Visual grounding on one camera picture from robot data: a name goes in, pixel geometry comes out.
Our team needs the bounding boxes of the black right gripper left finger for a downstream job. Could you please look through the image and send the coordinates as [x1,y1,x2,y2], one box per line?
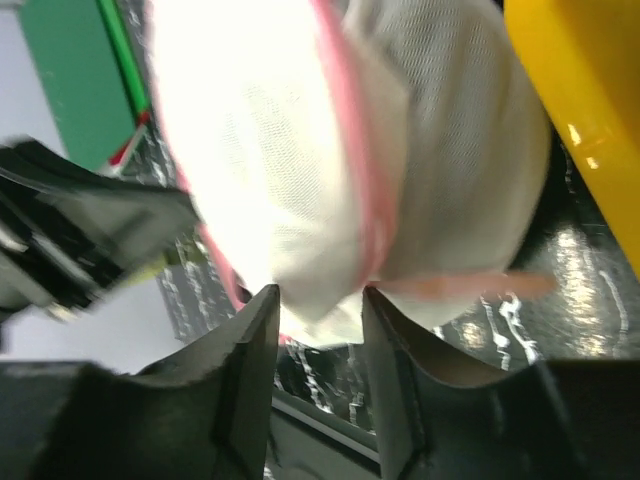
[1,285,280,479]

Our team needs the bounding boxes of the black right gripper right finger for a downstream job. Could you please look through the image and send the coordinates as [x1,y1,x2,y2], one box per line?
[362,288,639,479]

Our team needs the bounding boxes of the yellow plastic bin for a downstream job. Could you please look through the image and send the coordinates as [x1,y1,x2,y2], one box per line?
[504,1,639,270]

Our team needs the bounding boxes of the green ring binder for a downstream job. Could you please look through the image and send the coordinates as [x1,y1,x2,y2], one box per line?
[18,0,150,175]

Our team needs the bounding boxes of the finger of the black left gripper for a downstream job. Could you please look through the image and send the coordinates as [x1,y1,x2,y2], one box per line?
[1,140,198,280]

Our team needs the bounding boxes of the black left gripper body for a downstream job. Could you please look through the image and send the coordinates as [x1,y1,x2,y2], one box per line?
[1,184,124,322]

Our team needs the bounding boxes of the white pink mesh laundry bag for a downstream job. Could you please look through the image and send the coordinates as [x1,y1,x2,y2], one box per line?
[145,1,554,348]

